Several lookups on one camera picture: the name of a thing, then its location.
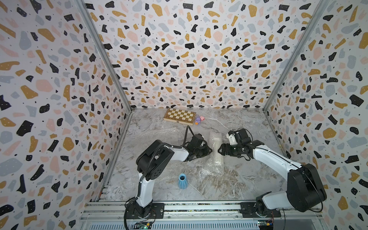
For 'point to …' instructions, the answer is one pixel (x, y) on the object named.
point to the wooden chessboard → (180, 116)
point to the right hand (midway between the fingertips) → (222, 151)
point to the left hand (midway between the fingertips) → (215, 150)
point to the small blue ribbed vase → (182, 182)
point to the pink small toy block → (202, 118)
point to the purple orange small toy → (197, 120)
